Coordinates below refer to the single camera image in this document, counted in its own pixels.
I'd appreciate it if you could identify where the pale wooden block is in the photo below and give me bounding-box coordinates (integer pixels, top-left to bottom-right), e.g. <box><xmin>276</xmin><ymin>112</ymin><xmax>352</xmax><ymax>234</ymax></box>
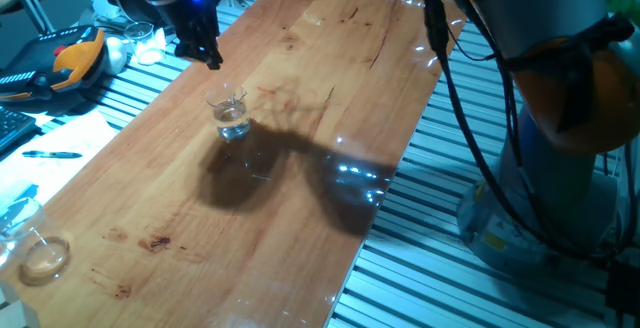
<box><xmin>0</xmin><ymin>298</ymin><xmax>41</xmax><ymax>328</ymax></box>

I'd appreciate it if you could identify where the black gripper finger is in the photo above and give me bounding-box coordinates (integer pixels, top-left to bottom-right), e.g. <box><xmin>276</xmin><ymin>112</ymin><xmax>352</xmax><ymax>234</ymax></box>
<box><xmin>173</xmin><ymin>40</ymin><xmax>214</xmax><ymax>65</ymax></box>
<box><xmin>202</xmin><ymin>17</ymin><xmax>224</xmax><ymax>71</ymax></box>

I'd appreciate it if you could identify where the slanted metal stand leg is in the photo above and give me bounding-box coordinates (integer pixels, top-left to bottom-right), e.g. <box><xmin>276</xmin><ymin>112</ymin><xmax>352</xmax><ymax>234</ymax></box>
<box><xmin>5</xmin><ymin>0</ymin><xmax>55</xmax><ymax>35</ymax></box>

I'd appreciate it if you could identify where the orange and black teach pendant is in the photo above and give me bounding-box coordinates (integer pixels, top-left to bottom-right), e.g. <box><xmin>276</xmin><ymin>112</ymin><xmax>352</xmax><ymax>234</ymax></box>
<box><xmin>0</xmin><ymin>24</ymin><xmax>108</xmax><ymax>103</ymax></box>

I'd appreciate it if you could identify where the white paper sheet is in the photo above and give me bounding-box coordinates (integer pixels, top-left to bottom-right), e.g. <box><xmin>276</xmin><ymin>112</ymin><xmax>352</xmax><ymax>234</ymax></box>
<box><xmin>0</xmin><ymin>110</ymin><xmax>120</xmax><ymax>209</ymax></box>

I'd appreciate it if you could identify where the large empty glass beaker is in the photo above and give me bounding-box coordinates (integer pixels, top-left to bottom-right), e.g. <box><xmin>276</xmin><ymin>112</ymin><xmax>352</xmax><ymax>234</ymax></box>
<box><xmin>0</xmin><ymin>196</ymin><xmax>71</xmax><ymax>288</ymax></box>

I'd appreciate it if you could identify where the white egg-shaped object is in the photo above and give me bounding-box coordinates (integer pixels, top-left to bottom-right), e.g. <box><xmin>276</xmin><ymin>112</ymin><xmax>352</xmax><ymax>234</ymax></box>
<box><xmin>103</xmin><ymin>36</ymin><xmax>129</xmax><ymax>76</ymax></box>

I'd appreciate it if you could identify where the black keyboard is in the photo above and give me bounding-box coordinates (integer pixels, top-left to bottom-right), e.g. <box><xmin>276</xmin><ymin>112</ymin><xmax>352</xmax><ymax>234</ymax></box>
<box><xmin>0</xmin><ymin>105</ymin><xmax>37</xmax><ymax>154</ymax></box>

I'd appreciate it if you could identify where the glass beaker with water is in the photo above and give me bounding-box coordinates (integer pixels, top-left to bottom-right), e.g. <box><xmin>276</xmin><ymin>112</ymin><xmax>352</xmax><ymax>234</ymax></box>
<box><xmin>205</xmin><ymin>82</ymin><xmax>252</xmax><ymax>143</ymax></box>

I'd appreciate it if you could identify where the glossy wooden board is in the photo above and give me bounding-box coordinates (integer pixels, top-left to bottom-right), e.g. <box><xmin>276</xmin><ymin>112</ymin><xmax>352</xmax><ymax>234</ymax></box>
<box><xmin>0</xmin><ymin>0</ymin><xmax>469</xmax><ymax>328</ymax></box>

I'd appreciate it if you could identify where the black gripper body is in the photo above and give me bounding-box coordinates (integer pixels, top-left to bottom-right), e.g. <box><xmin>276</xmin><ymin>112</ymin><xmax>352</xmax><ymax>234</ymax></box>
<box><xmin>157</xmin><ymin>0</ymin><xmax>220</xmax><ymax>53</ymax></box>

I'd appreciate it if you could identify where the black pen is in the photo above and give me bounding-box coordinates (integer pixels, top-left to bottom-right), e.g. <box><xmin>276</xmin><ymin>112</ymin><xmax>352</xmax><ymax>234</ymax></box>
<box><xmin>21</xmin><ymin>150</ymin><xmax>84</xmax><ymax>160</ymax></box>

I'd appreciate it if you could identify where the small glass cup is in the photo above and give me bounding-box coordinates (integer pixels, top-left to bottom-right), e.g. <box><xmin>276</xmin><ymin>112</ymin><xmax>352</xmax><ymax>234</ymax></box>
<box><xmin>123</xmin><ymin>21</ymin><xmax>167</xmax><ymax>66</ymax></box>

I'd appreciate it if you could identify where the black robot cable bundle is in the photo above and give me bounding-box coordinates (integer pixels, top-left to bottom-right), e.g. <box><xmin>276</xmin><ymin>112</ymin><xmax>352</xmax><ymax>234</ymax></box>
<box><xmin>421</xmin><ymin>0</ymin><xmax>640</xmax><ymax>264</ymax></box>

